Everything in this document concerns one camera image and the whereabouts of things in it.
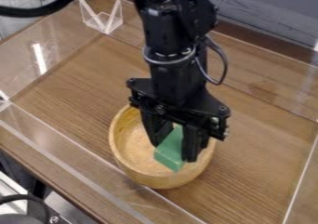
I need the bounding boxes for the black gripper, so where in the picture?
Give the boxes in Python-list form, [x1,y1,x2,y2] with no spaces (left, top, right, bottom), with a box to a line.
[127,63,231,163]

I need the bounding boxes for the green rectangular block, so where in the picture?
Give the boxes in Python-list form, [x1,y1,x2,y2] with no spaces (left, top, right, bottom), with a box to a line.
[153,125,185,172]

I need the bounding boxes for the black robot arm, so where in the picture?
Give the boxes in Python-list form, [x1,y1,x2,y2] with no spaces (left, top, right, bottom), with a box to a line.
[127,0,231,163]

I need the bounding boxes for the brown wooden bowl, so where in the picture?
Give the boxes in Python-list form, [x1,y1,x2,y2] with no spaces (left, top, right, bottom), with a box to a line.
[108,105,216,189]

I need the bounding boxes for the clear acrylic tray wall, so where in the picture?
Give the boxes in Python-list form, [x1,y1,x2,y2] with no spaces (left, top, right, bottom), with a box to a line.
[0,6,318,224]

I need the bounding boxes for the clear acrylic corner bracket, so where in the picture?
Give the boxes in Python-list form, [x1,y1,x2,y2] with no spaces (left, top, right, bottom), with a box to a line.
[78,0,122,34]

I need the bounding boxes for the black metal bracket with screw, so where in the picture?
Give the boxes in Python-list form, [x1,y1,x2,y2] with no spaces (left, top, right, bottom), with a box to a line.
[26,193,61,224]

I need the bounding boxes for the black cable lower left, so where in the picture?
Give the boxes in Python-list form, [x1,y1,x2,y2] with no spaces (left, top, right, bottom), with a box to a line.
[0,193,52,224]

